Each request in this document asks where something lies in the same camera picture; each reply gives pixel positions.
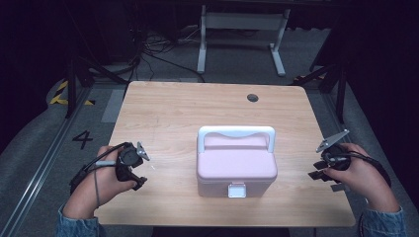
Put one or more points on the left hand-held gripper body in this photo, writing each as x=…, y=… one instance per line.
x=130, y=157

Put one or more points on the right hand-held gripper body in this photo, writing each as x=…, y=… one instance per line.
x=336, y=154

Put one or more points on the person's left hand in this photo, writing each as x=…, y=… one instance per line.
x=99, y=184

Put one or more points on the person's right hand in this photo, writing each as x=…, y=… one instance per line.
x=365, y=179

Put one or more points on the grey floor tape patch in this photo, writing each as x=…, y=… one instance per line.
x=113, y=106

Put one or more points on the black tripod stand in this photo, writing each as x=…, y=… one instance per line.
x=337, y=85
x=74, y=82

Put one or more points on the yellow black floor tape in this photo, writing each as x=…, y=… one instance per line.
x=59, y=97

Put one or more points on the person's dark lap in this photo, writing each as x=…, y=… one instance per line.
x=220, y=232

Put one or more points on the metal floor rail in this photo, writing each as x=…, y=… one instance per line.
x=42, y=164

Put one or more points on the white metal desk frame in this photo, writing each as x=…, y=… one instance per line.
x=242, y=21

